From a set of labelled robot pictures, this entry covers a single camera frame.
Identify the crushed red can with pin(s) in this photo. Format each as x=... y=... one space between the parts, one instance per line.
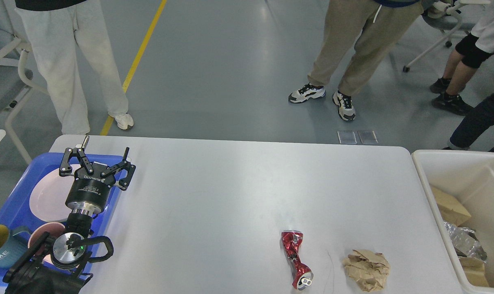
x=291 y=241

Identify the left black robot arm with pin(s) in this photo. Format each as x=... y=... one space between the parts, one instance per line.
x=56 y=265

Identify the white plastic bin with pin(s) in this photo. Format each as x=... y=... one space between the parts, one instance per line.
x=468 y=176

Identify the floor outlet plates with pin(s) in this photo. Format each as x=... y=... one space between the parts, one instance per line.
x=360 y=137

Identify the person in black shorts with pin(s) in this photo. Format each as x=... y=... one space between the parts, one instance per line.
x=462 y=64

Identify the person in white trousers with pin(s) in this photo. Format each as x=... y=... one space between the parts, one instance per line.
x=56 y=29

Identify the person in khaki trousers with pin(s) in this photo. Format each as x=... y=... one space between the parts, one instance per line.
x=372 y=28

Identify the white office chair right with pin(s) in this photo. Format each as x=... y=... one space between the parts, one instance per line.
x=446 y=16

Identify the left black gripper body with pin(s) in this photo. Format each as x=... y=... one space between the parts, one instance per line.
x=88 y=195

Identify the blue plastic tray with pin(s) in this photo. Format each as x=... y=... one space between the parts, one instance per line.
x=16 y=210

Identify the brown paper bag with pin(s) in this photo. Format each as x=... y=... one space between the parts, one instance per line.
x=454 y=212

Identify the pink plate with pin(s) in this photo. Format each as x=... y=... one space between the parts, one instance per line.
x=47 y=200

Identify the teal mug yellow inside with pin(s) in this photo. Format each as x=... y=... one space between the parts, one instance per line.
x=11 y=246

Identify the brown paper ball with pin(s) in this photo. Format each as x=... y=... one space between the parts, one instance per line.
x=368 y=269

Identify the grey office chair left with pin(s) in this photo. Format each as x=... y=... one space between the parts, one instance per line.
x=16 y=84

